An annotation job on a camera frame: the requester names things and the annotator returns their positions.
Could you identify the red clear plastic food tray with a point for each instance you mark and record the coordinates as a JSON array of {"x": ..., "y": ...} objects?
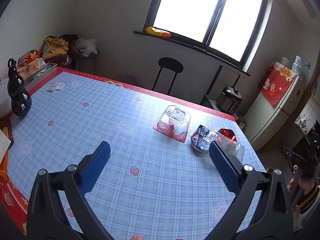
[{"x": 174, "y": 122}]

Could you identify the blue silver snack wrapper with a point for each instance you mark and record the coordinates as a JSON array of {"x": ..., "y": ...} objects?
[{"x": 202, "y": 138}]

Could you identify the small white side table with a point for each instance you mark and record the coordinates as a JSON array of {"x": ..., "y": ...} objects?
[{"x": 210, "y": 102}]

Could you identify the red cloth on refrigerator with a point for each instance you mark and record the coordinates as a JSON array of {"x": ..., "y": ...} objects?
[{"x": 276, "y": 81}]

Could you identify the electric pressure cooker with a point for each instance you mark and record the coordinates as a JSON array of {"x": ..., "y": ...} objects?
[{"x": 229, "y": 100}]

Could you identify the plastic containers on fridge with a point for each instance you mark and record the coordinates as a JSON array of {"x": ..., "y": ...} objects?
[{"x": 298, "y": 66}]

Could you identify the white refrigerator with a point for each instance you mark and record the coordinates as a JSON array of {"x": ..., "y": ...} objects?
[{"x": 263, "y": 120}]

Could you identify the crushed red cola can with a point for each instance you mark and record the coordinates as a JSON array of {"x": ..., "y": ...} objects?
[{"x": 228, "y": 133}]

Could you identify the black framed window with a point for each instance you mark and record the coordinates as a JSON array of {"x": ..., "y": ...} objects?
[{"x": 228, "y": 30}]

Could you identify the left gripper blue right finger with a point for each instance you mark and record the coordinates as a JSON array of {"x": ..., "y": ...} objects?
[{"x": 272, "y": 218}]

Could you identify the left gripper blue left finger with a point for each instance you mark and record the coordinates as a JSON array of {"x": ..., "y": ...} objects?
[{"x": 46, "y": 217}]

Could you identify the blue plaid tablecloth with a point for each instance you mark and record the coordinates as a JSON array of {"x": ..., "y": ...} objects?
[{"x": 152, "y": 185}]

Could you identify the white bag on stool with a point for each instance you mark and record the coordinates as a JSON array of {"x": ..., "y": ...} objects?
[{"x": 86, "y": 46}]

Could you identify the person right hand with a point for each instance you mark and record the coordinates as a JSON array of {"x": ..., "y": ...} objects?
[{"x": 309, "y": 189}]

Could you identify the black gourd shaped bottle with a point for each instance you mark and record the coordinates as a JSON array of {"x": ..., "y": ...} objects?
[{"x": 20, "y": 99}]

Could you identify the clear plastic wrapper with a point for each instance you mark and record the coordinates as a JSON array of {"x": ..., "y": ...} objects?
[{"x": 231, "y": 147}]

